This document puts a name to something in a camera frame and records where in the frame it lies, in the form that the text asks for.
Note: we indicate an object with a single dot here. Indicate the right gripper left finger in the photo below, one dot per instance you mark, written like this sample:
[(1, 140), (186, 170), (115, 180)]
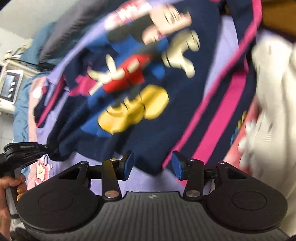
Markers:
[(114, 170)]

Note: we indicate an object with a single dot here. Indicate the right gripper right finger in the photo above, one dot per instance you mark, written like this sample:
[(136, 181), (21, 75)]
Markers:
[(191, 171)]

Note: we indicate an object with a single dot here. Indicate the navy cartoon print garment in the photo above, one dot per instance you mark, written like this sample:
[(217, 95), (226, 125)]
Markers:
[(152, 88)]

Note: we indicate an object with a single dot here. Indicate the person's left hand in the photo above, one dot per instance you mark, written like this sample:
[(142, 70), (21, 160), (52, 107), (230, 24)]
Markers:
[(12, 189)]

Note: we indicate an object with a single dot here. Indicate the white dotted garment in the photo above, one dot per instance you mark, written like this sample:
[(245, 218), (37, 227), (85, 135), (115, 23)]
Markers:
[(269, 148)]

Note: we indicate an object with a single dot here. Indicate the white appliance with panel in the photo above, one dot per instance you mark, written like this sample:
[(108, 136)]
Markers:
[(13, 75)]

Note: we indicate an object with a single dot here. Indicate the purple floral bed sheet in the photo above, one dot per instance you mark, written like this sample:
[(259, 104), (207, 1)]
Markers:
[(143, 182)]

